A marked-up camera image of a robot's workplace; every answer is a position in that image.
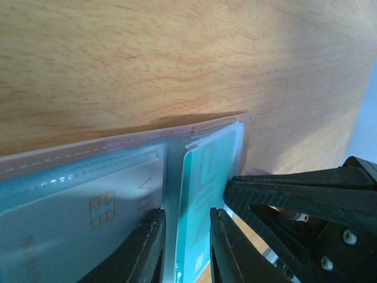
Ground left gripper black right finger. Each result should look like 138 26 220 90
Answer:
210 208 290 282

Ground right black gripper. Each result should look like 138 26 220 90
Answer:
224 156 376 282

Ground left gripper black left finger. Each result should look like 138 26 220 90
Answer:
79 208 166 282

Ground white VIP card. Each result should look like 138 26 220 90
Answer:
1 158 164 282

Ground pink card holder wallet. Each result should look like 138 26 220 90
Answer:
1 114 251 282

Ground teal striped card in holder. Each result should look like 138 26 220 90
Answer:
174 125 243 282

